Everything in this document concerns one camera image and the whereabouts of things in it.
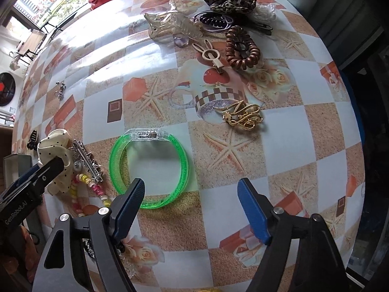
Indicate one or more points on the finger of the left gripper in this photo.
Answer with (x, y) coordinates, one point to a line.
(39, 177)

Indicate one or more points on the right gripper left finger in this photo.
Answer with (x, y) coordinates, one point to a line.
(63, 267)

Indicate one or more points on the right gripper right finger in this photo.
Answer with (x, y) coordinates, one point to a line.
(318, 266)

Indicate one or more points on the small black claw clip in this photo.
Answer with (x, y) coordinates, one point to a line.
(33, 141)

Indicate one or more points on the silver rhinestone hair clip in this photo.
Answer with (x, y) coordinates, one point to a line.
(87, 160)

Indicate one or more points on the green glitter bangle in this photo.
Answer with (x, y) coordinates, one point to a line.
(156, 157)

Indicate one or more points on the grey jewelry tray box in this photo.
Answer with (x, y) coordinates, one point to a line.
(14, 166)

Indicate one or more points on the small silver charm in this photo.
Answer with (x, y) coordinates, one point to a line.
(61, 86)

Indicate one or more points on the white washing machine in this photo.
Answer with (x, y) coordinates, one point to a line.
(7, 88)

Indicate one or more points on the folding lounge chair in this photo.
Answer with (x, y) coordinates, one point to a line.
(29, 49)

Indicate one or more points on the gold ornate brooch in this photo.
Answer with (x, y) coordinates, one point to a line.
(242, 115)

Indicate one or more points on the patterned tablecloth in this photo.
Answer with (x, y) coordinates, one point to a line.
(306, 155)

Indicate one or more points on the large clear claw clip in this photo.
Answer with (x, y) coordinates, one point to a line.
(172, 22)

